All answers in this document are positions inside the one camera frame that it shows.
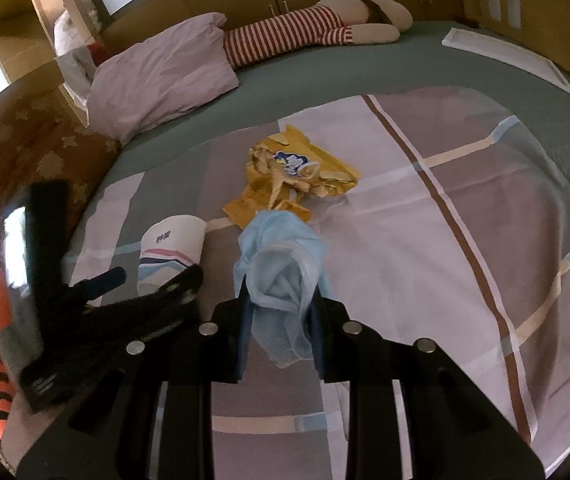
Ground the green bed sheet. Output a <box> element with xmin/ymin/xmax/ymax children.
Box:
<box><xmin>66</xmin><ymin>18</ymin><xmax>570</xmax><ymax>231</ymax></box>

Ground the yellow snack bag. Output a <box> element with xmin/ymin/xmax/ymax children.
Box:
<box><xmin>223</xmin><ymin>125</ymin><xmax>360</xmax><ymax>229</ymax></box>

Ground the plaid pink grey blanket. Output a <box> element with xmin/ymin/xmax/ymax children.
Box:
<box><xmin>66</xmin><ymin>87</ymin><xmax>570</xmax><ymax>471</ymax></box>

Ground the striped plush doll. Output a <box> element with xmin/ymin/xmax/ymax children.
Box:
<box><xmin>224</xmin><ymin>0</ymin><xmax>414</xmax><ymax>70</ymax></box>

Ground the red floral brocade cushion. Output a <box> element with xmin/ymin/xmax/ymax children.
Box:
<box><xmin>0</xmin><ymin>91</ymin><xmax>121</xmax><ymax>264</ymax></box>

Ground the white flat board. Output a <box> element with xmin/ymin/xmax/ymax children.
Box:
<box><xmin>441</xmin><ymin>27</ymin><xmax>570</xmax><ymax>94</ymax></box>

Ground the pink bed pillow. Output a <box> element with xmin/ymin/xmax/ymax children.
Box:
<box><xmin>87</xmin><ymin>12</ymin><xmax>239</xmax><ymax>145</ymax></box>

